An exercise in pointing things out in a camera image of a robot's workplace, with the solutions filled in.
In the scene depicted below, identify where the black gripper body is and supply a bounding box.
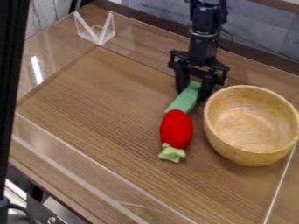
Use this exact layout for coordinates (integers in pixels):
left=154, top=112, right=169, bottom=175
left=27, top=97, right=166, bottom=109
left=169, top=50, right=230, bottom=85

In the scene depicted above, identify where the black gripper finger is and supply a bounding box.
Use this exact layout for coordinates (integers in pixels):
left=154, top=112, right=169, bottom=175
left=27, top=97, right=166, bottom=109
left=174, top=66, right=191, bottom=93
left=199, top=73, right=218, bottom=102

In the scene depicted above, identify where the green foam stick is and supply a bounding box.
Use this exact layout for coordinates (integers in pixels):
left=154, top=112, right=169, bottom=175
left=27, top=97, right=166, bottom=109
left=165, top=81, right=202, bottom=114

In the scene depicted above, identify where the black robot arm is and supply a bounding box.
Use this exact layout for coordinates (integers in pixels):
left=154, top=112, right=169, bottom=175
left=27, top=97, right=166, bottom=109
left=169, top=0, right=230, bottom=102

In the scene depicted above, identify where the brown wooden bowl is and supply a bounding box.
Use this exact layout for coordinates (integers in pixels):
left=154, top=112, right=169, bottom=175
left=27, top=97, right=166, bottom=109
left=203, top=85, right=299, bottom=166

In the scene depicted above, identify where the red plush strawberry toy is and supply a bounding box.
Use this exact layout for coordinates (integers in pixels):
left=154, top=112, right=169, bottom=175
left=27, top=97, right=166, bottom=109
left=158, top=109, right=194, bottom=163

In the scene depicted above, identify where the black vertical pole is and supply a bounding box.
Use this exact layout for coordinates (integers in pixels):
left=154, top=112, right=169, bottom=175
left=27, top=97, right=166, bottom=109
left=0, top=0, right=31, bottom=224

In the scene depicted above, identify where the clear acrylic tray wall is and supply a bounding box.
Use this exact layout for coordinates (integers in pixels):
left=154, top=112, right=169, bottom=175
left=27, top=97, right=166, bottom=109
left=11, top=8, right=299, bottom=224

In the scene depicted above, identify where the black metal stand bracket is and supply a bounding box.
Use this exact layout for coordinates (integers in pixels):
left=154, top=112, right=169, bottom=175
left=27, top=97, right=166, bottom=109
left=7, top=194, right=68, bottom=224

